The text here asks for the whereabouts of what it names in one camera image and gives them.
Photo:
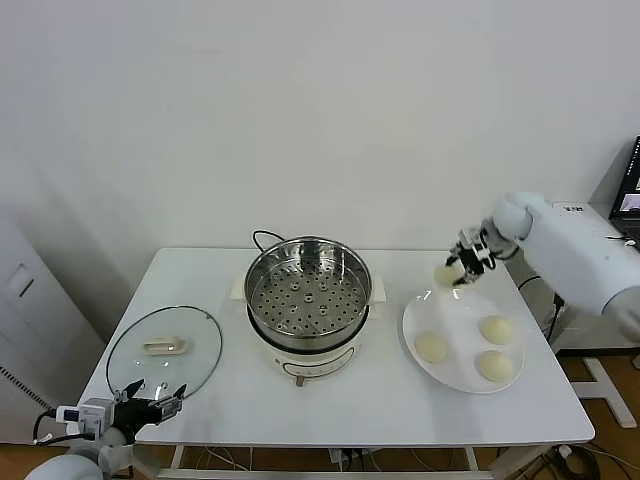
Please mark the white power strip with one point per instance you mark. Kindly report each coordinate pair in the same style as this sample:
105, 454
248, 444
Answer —
350, 456

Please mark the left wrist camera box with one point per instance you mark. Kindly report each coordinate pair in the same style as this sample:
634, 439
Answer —
82, 415

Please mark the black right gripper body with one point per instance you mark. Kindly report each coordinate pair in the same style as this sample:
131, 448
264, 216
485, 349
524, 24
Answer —
477, 252

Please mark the stainless steel steamer basket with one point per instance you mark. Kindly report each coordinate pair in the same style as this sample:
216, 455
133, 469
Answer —
310, 300

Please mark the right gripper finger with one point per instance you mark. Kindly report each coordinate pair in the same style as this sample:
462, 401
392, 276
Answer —
451, 260
467, 276

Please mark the cream electric cooker base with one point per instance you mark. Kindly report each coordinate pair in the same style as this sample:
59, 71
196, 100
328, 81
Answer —
310, 362

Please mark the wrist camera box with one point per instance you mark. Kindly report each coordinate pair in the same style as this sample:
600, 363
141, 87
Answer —
469, 234
82, 415

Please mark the white steamed baozi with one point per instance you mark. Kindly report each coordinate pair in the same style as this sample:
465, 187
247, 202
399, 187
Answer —
495, 366
431, 346
445, 276
496, 330

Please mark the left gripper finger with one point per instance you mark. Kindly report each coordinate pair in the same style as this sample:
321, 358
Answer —
131, 391
172, 404

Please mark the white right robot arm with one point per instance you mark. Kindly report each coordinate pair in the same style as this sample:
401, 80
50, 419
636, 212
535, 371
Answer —
565, 255

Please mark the light grey cabinet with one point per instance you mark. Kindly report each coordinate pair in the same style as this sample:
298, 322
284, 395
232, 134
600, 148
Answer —
30, 310

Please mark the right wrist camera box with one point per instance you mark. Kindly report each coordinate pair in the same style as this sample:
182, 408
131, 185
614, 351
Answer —
469, 234

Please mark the black laptop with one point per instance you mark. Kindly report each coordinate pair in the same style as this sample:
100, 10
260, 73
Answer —
629, 200

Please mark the white table frame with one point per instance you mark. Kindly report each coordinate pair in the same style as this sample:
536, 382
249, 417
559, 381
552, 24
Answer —
472, 459

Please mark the white round plate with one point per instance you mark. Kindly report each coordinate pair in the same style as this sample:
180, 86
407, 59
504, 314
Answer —
460, 320

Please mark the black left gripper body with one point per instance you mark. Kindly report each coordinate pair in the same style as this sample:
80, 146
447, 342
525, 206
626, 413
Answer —
137, 414

